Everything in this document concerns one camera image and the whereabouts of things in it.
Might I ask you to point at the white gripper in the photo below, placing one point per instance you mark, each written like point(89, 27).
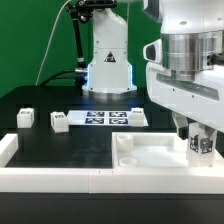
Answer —
point(201, 100)

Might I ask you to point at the white square table top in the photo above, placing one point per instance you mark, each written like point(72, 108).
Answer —
point(149, 151)

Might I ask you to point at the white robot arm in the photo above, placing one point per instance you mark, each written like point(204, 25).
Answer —
point(185, 66)

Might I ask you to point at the white U-shaped fence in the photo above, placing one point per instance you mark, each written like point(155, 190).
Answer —
point(202, 180)

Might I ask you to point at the white marker sheet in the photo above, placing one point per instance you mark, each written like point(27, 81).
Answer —
point(101, 118)

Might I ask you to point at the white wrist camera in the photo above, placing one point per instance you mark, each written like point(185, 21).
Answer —
point(152, 52)

